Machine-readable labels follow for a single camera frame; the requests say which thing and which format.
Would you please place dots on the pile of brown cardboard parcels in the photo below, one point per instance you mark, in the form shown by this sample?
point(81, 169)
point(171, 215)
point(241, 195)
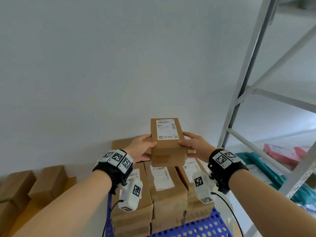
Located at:
point(47, 180)

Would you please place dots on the pink mailer bag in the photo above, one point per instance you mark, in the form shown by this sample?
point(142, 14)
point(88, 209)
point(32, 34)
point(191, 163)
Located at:
point(279, 155)
point(302, 151)

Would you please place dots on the person's right hand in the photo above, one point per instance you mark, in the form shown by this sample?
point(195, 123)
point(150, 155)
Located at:
point(201, 148)

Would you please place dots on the grey metal shelf rack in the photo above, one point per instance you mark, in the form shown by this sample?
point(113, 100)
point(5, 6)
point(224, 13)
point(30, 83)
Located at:
point(247, 71)

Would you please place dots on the person's left forearm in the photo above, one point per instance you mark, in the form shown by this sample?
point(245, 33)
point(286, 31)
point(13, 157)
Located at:
point(66, 207)

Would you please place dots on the orange wooden table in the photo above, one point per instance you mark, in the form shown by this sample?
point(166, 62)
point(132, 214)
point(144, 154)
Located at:
point(32, 209)

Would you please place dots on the cardboard parcel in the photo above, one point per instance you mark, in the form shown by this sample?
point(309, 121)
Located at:
point(138, 202)
point(168, 199)

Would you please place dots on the person's left hand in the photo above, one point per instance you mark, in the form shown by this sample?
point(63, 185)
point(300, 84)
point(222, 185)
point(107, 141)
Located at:
point(139, 150)

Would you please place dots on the person's right forearm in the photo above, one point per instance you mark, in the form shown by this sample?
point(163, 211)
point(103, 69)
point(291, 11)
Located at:
point(266, 207)

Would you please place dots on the black wristband with marker tags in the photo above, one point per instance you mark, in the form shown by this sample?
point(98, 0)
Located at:
point(111, 172)
point(232, 172)

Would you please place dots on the white marker-tagged wrist camera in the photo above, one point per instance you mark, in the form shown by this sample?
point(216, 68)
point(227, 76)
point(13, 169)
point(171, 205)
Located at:
point(129, 197)
point(202, 190)

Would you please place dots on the teal mailer bag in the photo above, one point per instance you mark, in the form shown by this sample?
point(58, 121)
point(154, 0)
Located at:
point(261, 167)
point(306, 196)

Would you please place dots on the blue perforated plastic pallet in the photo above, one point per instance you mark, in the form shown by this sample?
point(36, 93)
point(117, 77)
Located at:
point(209, 227)

